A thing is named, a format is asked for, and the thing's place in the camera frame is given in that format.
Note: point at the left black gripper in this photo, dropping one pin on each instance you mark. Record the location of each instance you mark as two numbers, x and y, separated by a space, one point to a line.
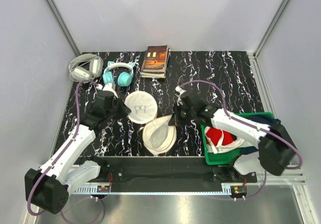
125 110

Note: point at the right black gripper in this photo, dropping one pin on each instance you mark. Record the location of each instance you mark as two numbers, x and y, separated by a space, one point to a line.
173 121

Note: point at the white mesh laundry bag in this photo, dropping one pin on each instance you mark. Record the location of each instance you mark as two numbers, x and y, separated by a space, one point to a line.
157 135

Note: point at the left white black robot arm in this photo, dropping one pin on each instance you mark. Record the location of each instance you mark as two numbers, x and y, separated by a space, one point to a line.
50 186

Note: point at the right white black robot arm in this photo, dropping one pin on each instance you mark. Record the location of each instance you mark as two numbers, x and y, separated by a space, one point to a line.
275 148

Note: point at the teal cat-ear headphones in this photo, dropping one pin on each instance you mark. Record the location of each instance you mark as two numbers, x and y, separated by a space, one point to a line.
124 79

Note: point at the red garment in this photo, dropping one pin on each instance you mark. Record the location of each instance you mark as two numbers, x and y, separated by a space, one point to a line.
219 138

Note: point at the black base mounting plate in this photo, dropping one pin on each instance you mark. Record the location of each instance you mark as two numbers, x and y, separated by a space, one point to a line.
168 174

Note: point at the green plastic bin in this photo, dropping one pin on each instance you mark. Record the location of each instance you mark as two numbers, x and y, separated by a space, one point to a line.
226 158

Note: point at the white garment in bin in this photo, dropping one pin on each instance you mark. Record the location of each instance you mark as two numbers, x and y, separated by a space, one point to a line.
215 150

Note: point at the white grey headphones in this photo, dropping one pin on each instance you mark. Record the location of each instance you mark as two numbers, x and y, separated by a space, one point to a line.
85 68

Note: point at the dark cover book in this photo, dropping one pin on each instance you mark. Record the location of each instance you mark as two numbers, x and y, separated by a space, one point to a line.
155 60

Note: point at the navy blue garment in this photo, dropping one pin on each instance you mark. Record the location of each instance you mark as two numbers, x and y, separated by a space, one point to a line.
263 119

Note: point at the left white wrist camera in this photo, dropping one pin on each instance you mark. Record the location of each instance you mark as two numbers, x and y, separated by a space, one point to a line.
108 87

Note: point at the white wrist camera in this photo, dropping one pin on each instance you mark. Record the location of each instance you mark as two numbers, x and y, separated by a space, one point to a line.
179 93
108 87

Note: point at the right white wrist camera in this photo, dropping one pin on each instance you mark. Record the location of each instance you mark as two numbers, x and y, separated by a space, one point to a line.
179 93

